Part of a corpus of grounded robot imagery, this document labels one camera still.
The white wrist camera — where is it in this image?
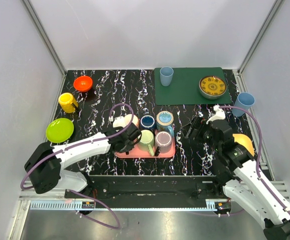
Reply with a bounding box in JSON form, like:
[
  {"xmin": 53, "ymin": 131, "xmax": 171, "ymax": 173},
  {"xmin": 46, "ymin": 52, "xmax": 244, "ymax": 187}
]
[
  {"xmin": 206, "ymin": 105, "xmax": 226, "ymax": 125},
  {"xmin": 109, "ymin": 116, "xmax": 126, "ymax": 128}
]

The yellow textured mug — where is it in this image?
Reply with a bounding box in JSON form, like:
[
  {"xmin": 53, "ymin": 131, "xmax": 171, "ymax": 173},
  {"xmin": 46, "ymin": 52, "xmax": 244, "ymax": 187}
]
[{"xmin": 58, "ymin": 92, "xmax": 78, "ymax": 114}]

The orange red bowl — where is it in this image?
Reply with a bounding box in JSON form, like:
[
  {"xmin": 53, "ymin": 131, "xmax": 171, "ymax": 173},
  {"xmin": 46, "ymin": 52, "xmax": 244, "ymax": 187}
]
[{"xmin": 73, "ymin": 76, "xmax": 93, "ymax": 92}]

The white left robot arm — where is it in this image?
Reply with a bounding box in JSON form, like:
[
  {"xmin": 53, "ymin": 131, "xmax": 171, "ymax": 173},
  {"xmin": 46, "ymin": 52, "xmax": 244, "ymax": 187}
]
[{"xmin": 21, "ymin": 123, "xmax": 141, "ymax": 198}]

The purple grey mug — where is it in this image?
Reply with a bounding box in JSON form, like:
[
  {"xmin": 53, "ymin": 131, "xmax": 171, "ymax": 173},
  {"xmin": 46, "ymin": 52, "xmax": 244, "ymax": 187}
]
[{"xmin": 154, "ymin": 131, "xmax": 172, "ymax": 157}]

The peach pink mug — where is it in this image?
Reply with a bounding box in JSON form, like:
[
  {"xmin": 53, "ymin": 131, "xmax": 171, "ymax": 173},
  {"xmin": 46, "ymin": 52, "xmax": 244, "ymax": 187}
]
[{"xmin": 123, "ymin": 114, "xmax": 139, "ymax": 129}]

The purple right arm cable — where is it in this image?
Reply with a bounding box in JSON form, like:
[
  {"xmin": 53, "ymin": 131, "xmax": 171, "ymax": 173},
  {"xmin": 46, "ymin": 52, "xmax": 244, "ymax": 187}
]
[{"xmin": 192, "ymin": 104, "xmax": 290, "ymax": 228}]

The lime green plate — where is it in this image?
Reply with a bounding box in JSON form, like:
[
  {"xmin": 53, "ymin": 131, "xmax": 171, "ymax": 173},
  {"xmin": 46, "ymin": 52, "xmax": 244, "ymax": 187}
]
[{"xmin": 45, "ymin": 118, "xmax": 74, "ymax": 144}]

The light blue butterfly mug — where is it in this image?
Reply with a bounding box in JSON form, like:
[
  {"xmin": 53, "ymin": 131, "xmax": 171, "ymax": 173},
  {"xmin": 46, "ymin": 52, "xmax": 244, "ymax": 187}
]
[{"xmin": 156, "ymin": 111, "xmax": 174, "ymax": 137}]

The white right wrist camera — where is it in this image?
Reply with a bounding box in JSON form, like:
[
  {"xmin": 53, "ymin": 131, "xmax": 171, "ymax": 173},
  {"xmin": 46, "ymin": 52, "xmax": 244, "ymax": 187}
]
[{"xmin": 206, "ymin": 105, "xmax": 226, "ymax": 125}]

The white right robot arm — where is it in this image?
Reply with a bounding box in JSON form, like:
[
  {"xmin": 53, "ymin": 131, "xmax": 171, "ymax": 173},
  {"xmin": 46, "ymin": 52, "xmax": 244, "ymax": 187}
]
[{"xmin": 181, "ymin": 117, "xmax": 290, "ymax": 240}]

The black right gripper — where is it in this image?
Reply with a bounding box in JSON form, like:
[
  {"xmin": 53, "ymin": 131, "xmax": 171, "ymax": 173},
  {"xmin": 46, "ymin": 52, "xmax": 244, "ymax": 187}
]
[{"xmin": 180, "ymin": 115, "xmax": 221, "ymax": 152}]

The dark green mat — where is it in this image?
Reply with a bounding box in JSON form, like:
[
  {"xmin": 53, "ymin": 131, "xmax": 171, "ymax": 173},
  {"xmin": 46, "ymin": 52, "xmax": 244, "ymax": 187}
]
[{"xmin": 154, "ymin": 67, "xmax": 232, "ymax": 105}]

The light blue plastic cup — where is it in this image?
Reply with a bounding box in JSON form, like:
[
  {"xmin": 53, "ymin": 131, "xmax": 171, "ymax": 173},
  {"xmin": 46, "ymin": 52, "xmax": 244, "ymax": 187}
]
[{"xmin": 160, "ymin": 66, "xmax": 174, "ymax": 87}]

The yellow patterned metal bowl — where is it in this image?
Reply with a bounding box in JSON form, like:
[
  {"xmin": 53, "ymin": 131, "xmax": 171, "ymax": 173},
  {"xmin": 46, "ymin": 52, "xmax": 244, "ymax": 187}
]
[{"xmin": 198, "ymin": 75, "xmax": 227, "ymax": 100}]

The light green mug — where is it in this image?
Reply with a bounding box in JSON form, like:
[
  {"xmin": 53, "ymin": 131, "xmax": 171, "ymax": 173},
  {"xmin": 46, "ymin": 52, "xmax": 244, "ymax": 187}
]
[{"xmin": 137, "ymin": 129, "xmax": 155, "ymax": 157}]

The pink plastic tray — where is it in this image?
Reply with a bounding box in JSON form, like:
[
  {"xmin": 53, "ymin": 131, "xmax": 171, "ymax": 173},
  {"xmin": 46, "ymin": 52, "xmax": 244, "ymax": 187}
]
[{"xmin": 115, "ymin": 131, "xmax": 175, "ymax": 159}]

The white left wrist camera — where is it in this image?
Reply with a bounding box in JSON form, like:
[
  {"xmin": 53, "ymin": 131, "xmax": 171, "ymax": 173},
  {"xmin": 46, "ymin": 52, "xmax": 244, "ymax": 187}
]
[{"xmin": 109, "ymin": 116, "xmax": 126, "ymax": 128}]

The dark blue mug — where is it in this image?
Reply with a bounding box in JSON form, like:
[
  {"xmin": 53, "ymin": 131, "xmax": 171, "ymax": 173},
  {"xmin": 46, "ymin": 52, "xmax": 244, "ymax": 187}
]
[{"xmin": 140, "ymin": 115, "xmax": 156, "ymax": 131}]

